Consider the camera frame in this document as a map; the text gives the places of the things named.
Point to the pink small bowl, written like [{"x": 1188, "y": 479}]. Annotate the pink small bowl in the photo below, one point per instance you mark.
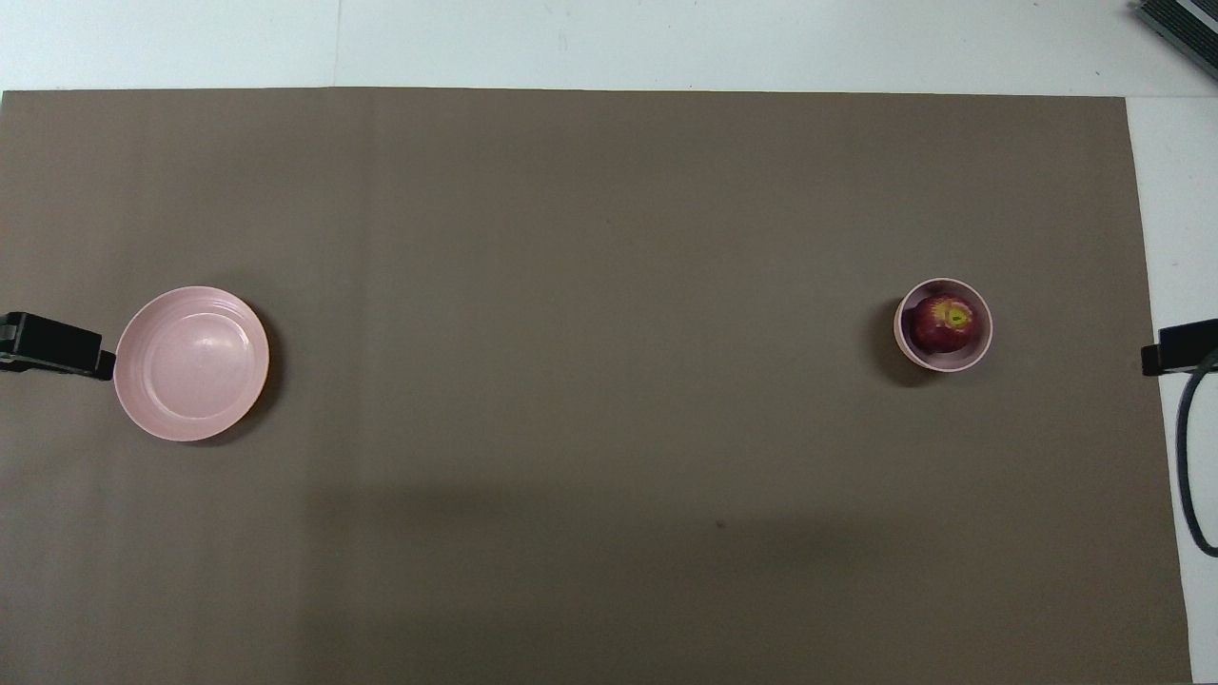
[{"x": 944, "y": 363}]

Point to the pink round plate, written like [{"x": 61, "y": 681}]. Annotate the pink round plate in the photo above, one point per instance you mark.
[{"x": 190, "y": 366}]

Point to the brown table mat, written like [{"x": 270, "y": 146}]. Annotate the brown table mat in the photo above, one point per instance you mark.
[{"x": 590, "y": 285}]

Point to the dark red apple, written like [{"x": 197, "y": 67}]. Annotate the dark red apple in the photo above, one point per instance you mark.
[{"x": 937, "y": 328}]

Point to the grey ridged device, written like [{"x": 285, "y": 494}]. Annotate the grey ridged device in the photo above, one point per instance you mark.
[{"x": 1185, "y": 27}]

